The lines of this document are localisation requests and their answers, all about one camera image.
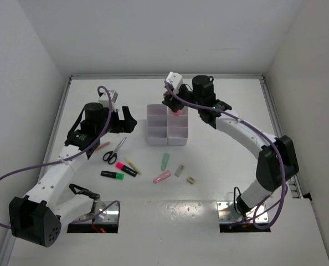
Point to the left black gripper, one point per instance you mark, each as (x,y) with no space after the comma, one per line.
(126,125)

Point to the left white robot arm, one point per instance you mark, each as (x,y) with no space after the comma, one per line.
(38,217)

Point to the black handled scissors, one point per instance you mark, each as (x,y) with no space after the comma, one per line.
(111,156)

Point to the orange highlighter pencil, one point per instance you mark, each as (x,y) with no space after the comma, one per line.
(102,146)

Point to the small tan eraser block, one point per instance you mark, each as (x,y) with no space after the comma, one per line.
(191,180)

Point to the yellow slim highlighter pen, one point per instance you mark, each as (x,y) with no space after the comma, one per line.
(132,165)

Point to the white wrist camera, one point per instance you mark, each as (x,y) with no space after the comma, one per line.
(173,81)
(109,99)

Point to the right white divided container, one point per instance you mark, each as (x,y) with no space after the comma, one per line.
(177,127)

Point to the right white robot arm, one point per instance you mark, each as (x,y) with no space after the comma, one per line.
(276,157)

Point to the pink translucent cap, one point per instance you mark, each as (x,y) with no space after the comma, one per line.
(162,177)

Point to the white divided container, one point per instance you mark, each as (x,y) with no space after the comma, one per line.
(177,127)
(156,125)

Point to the green translucent cap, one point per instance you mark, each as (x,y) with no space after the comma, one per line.
(165,160)

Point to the green cap black highlighter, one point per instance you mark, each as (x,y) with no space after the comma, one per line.
(114,175)

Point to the colourful glue stick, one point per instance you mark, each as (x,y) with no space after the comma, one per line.
(177,113)

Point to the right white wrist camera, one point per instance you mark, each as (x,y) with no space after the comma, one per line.
(173,81)

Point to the pink cap black highlighter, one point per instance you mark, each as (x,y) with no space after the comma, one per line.
(126,169)

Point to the left white divided container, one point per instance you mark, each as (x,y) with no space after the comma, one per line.
(156,125)

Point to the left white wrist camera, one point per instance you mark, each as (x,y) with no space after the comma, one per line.
(109,99)

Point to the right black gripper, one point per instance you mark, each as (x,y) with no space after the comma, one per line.
(173,103)

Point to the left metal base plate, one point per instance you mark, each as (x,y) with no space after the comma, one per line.
(104,212)

